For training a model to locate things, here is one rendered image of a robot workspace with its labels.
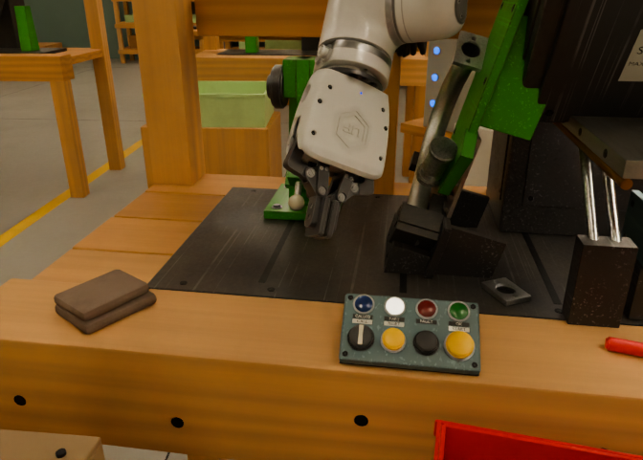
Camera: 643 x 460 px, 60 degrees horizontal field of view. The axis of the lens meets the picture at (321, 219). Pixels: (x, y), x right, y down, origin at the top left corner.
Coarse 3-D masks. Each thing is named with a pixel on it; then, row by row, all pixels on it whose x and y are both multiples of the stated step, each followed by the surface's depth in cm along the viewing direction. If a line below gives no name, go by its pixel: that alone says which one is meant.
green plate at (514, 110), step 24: (504, 0) 73; (528, 0) 64; (504, 24) 68; (504, 48) 67; (480, 72) 75; (504, 72) 69; (480, 96) 69; (504, 96) 70; (528, 96) 69; (480, 120) 70; (504, 120) 71; (528, 120) 71
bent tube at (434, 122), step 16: (464, 32) 76; (464, 48) 77; (480, 48) 76; (464, 64) 75; (480, 64) 75; (448, 80) 81; (464, 80) 80; (448, 96) 83; (432, 112) 86; (448, 112) 85; (432, 128) 86; (416, 192) 81
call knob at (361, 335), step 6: (360, 324) 60; (354, 330) 60; (360, 330) 60; (366, 330) 60; (348, 336) 60; (354, 336) 60; (360, 336) 60; (366, 336) 60; (372, 336) 60; (354, 342) 59; (360, 342) 59; (366, 342) 59; (360, 348) 60
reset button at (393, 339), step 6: (390, 330) 60; (396, 330) 60; (384, 336) 60; (390, 336) 59; (396, 336) 59; (402, 336) 59; (384, 342) 59; (390, 342) 59; (396, 342) 59; (402, 342) 59; (390, 348) 59; (396, 348) 59
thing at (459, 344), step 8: (448, 336) 59; (456, 336) 59; (464, 336) 59; (448, 344) 58; (456, 344) 58; (464, 344) 58; (472, 344) 58; (456, 352) 58; (464, 352) 58; (472, 352) 58
